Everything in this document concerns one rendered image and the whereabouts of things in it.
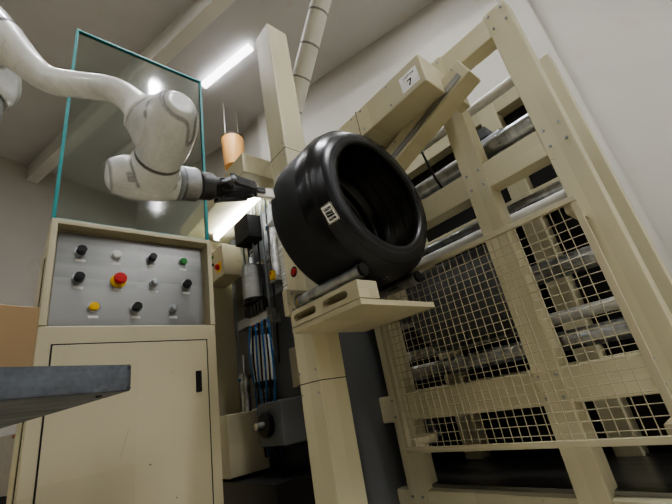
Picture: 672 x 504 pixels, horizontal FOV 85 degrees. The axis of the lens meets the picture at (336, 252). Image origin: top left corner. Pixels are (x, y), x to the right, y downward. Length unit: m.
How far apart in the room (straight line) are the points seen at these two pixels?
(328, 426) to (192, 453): 0.46
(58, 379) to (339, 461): 0.99
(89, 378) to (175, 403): 0.82
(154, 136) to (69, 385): 0.49
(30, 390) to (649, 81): 5.77
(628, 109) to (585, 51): 0.99
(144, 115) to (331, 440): 1.11
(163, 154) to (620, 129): 5.10
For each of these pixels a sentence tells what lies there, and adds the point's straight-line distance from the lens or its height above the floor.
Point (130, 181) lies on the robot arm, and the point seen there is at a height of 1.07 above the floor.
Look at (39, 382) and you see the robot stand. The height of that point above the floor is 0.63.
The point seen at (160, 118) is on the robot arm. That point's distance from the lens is 0.85.
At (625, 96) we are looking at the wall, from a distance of 5.68.
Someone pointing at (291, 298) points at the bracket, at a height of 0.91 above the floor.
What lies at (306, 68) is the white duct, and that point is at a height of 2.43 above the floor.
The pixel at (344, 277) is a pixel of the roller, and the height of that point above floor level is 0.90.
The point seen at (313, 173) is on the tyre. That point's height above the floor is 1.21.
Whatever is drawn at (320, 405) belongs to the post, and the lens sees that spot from 1.41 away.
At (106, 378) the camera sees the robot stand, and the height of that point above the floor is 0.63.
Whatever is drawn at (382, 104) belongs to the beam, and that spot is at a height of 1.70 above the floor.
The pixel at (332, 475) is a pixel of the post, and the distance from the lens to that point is 1.42.
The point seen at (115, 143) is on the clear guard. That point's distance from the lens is 1.82.
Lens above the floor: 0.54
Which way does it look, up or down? 22 degrees up
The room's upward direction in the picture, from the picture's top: 11 degrees counter-clockwise
